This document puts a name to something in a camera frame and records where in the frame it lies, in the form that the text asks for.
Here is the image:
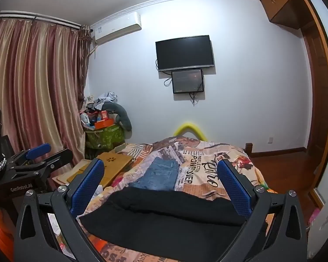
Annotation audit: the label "yellow foam tube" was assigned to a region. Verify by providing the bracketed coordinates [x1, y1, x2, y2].
[173, 121, 207, 141]

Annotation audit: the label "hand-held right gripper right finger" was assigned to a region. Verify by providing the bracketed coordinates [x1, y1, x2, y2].
[217, 158, 308, 262]

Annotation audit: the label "orange box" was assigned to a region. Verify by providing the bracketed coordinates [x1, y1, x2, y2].
[94, 119, 116, 130]

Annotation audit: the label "grey plush toy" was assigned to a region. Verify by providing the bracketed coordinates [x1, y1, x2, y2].
[102, 101, 133, 131]

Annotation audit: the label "black pants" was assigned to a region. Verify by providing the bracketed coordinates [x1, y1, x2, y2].
[77, 188, 268, 260]

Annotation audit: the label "curtain rod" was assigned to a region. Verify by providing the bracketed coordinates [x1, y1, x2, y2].
[0, 10, 83, 28]

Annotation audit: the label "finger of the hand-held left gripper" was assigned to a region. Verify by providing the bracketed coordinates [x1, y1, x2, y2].
[5, 143, 52, 167]
[9, 149, 74, 182]

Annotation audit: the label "black wall television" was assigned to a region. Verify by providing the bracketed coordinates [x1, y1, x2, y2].
[155, 35, 215, 72]

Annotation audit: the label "green storage box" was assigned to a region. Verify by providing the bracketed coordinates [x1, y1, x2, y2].
[85, 124, 126, 150]

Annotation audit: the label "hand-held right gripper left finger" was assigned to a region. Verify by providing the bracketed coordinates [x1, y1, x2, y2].
[14, 158, 107, 262]

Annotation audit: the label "small black monitor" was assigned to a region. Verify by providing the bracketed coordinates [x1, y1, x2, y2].
[172, 69, 204, 94]

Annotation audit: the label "white air conditioner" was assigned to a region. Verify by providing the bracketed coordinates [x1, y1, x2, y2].
[92, 11, 142, 45]

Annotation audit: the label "person's orange clothing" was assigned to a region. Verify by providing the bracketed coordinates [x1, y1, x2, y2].
[0, 205, 21, 262]

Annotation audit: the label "pile of clothes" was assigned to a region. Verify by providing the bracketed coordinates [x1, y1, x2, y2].
[83, 91, 118, 113]

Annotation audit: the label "printed blanket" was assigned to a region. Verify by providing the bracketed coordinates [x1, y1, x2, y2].
[79, 135, 276, 262]

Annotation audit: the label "wooden lap table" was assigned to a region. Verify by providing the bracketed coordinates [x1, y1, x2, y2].
[52, 151, 134, 190]

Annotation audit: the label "white cabinet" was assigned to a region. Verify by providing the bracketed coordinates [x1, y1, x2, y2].
[306, 186, 328, 260]

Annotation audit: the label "blue jeans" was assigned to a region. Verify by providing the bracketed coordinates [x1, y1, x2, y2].
[130, 157, 181, 191]

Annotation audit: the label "wooden door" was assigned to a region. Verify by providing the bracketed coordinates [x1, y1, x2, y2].
[300, 0, 328, 187]

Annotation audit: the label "striped pink curtain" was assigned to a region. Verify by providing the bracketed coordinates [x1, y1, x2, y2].
[0, 12, 95, 175]

